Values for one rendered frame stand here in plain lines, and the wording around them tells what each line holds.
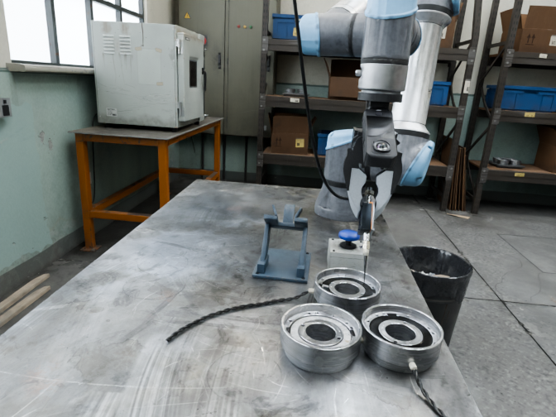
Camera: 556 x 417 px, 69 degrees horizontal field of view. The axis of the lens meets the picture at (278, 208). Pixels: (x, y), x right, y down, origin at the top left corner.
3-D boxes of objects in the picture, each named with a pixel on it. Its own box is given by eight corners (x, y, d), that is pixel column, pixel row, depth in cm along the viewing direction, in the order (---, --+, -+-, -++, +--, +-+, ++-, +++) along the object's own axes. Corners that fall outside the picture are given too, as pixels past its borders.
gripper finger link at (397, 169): (400, 192, 69) (402, 141, 67) (400, 194, 68) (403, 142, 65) (371, 192, 70) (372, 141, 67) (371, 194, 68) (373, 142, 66)
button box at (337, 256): (366, 277, 75) (369, 253, 74) (328, 274, 76) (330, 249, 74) (361, 259, 83) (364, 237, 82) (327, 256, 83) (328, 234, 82)
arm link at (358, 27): (366, 16, 78) (352, 7, 68) (428, 16, 74) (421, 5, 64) (361, 59, 80) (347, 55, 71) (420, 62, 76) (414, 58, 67)
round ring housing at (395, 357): (352, 326, 60) (355, 301, 59) (422, 329, 60) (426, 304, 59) (367, 376, 50) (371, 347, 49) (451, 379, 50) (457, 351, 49)
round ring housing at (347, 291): (373, 291, 70) (376, 270, 69) (382, 326, 60) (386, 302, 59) (313, 285, 71) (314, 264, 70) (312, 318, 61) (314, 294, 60)
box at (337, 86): (375, 102, 378) (381, 58, 367) (320, 98, 382) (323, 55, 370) (370, 100, 418) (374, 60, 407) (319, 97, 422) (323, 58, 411)
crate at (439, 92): (435, 104, 413) (439, 82, 406) (447, 106, 377) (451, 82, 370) (384, 101, 417) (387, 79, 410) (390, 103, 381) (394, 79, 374)
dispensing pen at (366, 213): (356, 280, 65) (362, 182, 69) (353, 283, 69) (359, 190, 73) (370, 281, 64) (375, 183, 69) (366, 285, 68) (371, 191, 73)
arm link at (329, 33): (362, -38, 106) (292, 7, 72) (405, -41, 102) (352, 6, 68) (361, 9, 113) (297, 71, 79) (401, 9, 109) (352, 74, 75)
